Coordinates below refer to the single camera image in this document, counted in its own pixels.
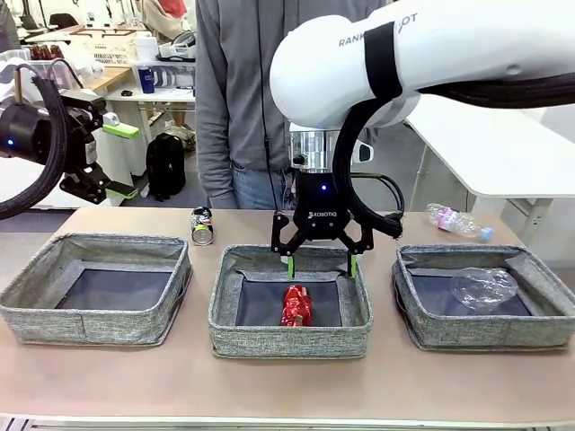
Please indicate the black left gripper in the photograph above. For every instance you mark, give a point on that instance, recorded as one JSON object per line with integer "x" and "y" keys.
{"x": 22, "y": 134}

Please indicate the white and black cap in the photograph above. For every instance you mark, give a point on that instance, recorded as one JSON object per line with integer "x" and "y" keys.
{"x": 182, "y": 45}

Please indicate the clear plastic cup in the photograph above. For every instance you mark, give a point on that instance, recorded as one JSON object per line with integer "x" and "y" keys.
{"x": 485, "y": 287}

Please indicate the aluminium slotted frame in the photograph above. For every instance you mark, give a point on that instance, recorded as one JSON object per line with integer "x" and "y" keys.
{"x": 287, "y": 425}

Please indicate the wood-top workbench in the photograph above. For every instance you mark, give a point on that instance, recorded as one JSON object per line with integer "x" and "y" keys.
{"x": 108, "y": 78}

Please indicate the brown glass bottles pack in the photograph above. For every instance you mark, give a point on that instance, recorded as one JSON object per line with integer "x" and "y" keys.
{"x": 45, "y": 51}

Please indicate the grey fabric basket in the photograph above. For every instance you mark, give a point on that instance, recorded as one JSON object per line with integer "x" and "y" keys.
{"x": 485, "y": 334}
{"x": 287, "y": 339}
{"x": 112, "y": 321}

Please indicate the crushed clear plastic bottle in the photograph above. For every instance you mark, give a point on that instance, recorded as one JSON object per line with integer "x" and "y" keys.
{"x": 453, "y": 221}

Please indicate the black backpack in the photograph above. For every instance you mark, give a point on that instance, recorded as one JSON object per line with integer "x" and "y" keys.
{"x": 166, "y": 166}

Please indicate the black Pepsi soda can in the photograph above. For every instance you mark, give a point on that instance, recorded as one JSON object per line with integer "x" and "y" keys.
{"x": 203, "y": 226}

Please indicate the person in grey shirt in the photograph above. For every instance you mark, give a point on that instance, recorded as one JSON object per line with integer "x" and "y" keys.
{"x": 233, "y": 90}

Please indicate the crushed red soda can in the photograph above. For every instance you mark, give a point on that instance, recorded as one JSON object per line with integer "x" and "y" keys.
{"x": 296, "y": 305}

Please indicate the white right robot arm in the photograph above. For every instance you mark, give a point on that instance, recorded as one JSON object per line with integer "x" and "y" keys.
{"x": 449, "y": 45}

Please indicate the clear plastic storage box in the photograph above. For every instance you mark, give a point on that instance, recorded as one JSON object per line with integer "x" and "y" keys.
{"x": 40, "y": 67}

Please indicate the person's right forearm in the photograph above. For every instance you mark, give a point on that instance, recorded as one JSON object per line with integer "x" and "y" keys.
{"x": 213, "y": 166}

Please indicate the white printed cardboard box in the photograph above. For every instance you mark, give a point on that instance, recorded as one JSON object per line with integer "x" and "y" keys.
{"x": 112, "y": 54}

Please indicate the dark blue bottle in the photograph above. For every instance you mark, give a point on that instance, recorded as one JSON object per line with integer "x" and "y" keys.
{"x": 146, "y": 81}

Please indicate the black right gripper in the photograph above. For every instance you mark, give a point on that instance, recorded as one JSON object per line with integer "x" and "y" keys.
{"x": 321, "y": 202}

